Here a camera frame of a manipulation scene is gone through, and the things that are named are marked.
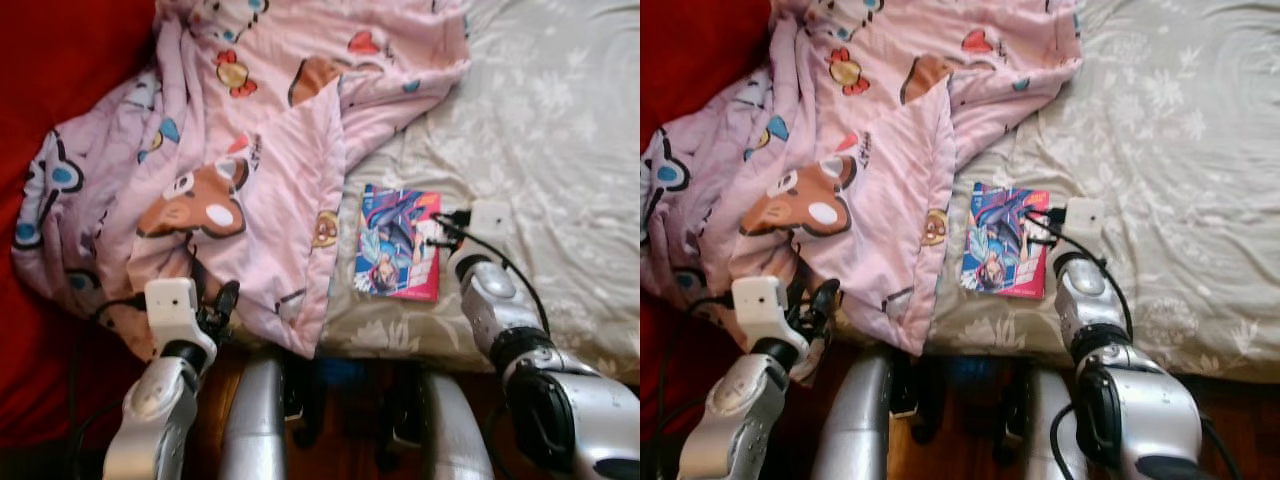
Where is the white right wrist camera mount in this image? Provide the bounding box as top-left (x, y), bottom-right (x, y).
top-left (468, 200), bottom-right (513, 263)
top-left (1065, 197), bottom-right (1108, 259)

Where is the silver right robot leg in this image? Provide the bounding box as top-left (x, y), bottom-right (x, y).
top-left (1020, 370), bottom-right (1091, 480)
top-left (420, 370), bottom-right (496, 480)

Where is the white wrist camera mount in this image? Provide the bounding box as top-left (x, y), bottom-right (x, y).
top-left (1065, 197), bottom-right (1108, 259)
top-left (468, 200), bottom-right (513, 263)
top-left (732, 276), bottom-right (791, 346)
top-left (145, 278), bottom-right (201, 346)

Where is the beige floral bedsheet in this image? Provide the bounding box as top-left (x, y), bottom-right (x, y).
top-left (318, 0), bottom-right (641, 386)
top-left (925, 0), bottom-right (1280, 386)

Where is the large red cushion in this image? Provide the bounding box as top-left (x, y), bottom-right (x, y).
top-left (640, 0), bottom-right (776, 446)
top-left (0, 0), bottom-right (161, 451)

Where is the silver left robot leg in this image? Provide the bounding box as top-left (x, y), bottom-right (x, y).
top-left (218, 350), bottom-right (291, 480)
top-left (810, 345), bottom-right (896, 480)

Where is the pink cartoon print blanket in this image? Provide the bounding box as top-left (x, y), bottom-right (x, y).
top-left (640, 0), bottom-right (1083, 359)
top-left (12, 0), bottom-right (473, 359)

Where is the colourful manga book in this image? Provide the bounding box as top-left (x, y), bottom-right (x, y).
top-left (353, 184), bottom-right (443, 303)
top-left (960, 182), bottom-right (1051, 301)

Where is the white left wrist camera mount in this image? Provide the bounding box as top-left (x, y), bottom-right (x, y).
top-left (732, 276), bottom-right (791, 346)
top-left (145, 278), bottom-right (201, 346)

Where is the silver robot leg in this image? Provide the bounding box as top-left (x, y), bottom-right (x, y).
top-left (1020, 370), bottom-right (1091, 480)
top-left (420, 370), bottom-right (496, 480)
top-left (218, 350), bottom-right (291, 480)
top-left (810, 345), bottom-right (896, 480)

